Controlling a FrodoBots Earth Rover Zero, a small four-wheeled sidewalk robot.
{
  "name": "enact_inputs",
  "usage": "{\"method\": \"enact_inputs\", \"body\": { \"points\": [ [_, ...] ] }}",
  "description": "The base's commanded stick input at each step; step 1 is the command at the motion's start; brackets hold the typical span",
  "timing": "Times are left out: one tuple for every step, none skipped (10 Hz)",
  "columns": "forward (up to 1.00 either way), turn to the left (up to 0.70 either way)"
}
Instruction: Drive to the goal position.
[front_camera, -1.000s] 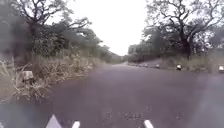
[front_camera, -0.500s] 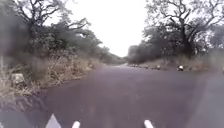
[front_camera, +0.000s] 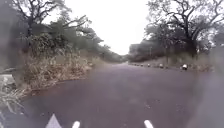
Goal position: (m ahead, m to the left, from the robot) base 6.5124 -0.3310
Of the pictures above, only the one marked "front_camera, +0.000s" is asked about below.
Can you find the dark asphalt road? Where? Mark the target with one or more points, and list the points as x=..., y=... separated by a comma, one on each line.
x=126, y=96

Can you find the row of trees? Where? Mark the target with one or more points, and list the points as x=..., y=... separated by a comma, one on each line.
x=66, y=36
x=186, y=36

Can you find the dry grass verge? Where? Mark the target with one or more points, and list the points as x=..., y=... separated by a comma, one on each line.
x=50, y=70
x=173, y=61

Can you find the robot's own part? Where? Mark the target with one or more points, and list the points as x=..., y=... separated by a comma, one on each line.
x=148, y=124
x=76, y=124

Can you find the row of roadside marker stones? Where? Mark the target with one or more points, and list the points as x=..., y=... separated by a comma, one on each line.
x=184, y=67

